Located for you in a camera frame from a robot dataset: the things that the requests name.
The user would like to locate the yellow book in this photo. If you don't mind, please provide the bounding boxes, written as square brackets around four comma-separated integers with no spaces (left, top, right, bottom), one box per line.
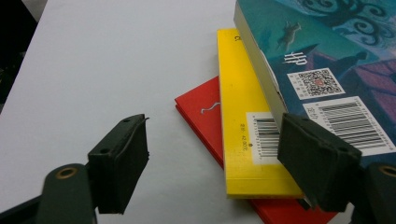
[216,28,305,200]

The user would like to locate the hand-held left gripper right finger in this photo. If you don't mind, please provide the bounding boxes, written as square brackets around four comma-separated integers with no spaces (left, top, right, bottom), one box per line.
[276,112,363,213]

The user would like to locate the teal book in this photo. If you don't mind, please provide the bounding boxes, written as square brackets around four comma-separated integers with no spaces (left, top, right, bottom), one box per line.
[233,0,396,169]

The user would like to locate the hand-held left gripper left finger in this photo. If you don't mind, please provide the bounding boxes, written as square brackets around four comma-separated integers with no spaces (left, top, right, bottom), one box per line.
[87,113,150,216]

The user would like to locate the red book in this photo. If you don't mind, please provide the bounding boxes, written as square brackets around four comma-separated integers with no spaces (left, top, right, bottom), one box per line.
[174,76,339,224]

